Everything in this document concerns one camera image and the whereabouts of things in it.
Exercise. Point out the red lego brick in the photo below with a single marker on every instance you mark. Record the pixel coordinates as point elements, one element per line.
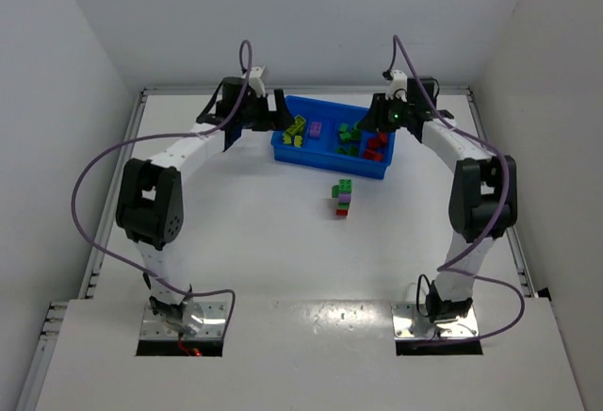
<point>376,147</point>

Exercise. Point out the blue compartment tray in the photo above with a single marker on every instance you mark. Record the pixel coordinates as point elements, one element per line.
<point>321,153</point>

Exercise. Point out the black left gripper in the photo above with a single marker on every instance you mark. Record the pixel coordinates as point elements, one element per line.
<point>271,109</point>

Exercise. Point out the lime green lego brick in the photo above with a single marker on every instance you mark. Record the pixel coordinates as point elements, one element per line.
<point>293,135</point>

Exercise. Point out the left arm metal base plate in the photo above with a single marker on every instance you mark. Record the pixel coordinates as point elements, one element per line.
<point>201,321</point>

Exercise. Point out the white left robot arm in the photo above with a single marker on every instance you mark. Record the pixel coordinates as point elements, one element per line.
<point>150,207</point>

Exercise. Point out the flower and butterfly lego assembly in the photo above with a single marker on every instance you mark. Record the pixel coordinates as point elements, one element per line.
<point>341,193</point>

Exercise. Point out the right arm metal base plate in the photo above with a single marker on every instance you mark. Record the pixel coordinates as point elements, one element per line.
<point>410,326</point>

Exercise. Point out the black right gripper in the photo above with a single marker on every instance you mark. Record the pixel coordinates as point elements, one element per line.
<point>382,115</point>

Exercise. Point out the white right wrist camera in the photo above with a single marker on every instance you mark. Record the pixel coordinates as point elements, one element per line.
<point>397,84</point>

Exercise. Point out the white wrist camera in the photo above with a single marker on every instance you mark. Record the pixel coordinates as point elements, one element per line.
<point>397,84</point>
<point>257,77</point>

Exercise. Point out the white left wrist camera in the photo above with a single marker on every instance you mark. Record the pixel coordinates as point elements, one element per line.
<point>257,77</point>

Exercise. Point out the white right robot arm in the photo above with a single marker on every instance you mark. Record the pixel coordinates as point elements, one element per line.
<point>483,198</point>

